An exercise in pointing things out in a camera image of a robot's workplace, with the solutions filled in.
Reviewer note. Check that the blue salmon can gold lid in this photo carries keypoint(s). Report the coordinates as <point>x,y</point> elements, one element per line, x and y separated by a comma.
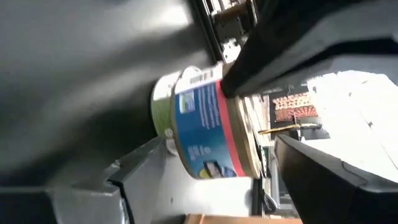
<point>202,124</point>

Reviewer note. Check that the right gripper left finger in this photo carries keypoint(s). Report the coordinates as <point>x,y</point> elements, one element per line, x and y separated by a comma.
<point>140,174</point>

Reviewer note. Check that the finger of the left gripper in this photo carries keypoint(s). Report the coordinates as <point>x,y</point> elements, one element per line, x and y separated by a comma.
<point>264,37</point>

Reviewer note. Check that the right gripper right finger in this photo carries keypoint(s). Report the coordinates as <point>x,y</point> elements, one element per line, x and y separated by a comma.
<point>317,189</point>

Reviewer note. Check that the wooden slatted shelf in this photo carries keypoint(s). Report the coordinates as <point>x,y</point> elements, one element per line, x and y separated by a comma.
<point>242,219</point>

